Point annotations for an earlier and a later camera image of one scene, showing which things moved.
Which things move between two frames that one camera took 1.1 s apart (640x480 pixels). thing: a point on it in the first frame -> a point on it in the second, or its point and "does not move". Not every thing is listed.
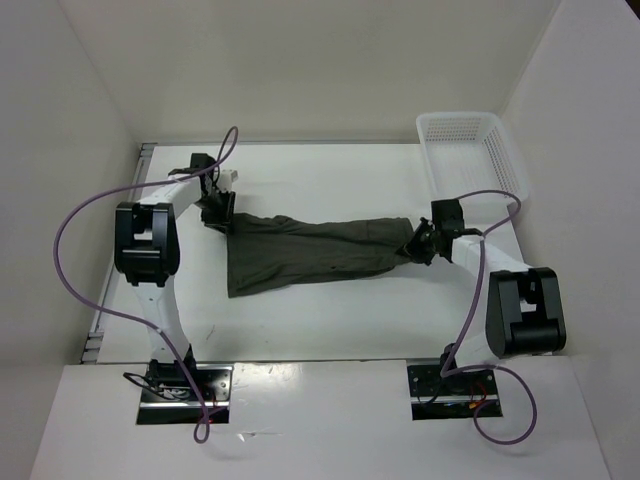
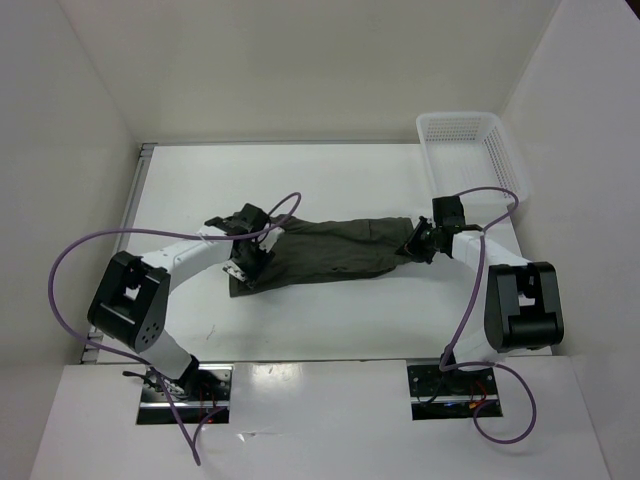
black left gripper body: x=218 y=205 -> x=250 y=267
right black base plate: x=433 y=396 does not move
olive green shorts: x=265 y=250 does not move
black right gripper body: x=427 y=248 does not move
